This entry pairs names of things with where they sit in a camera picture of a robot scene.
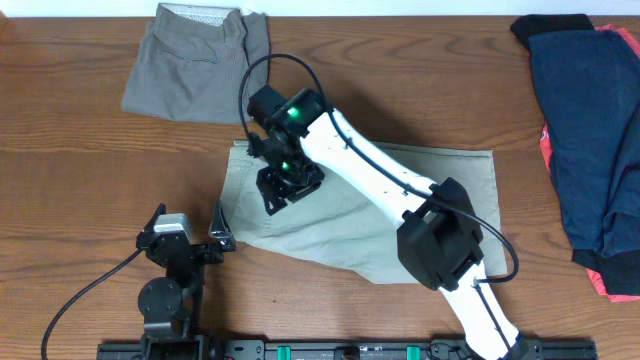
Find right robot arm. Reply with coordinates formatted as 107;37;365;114
248;86;526;359

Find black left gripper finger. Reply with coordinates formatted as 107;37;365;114
208;200;231;243
142;203;166;234

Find navy blue garment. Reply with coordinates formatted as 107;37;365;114
527;28;640;259

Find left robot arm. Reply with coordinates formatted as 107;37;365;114
136;202;236;359

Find light khaki shorts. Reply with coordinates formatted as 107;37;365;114
221;141;500;284

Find black garment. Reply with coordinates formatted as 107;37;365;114
509;13;640;297

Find black mounting rail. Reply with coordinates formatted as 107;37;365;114
96;334;599;360

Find folded dark grey shorts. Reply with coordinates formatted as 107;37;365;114
121;4;270;124

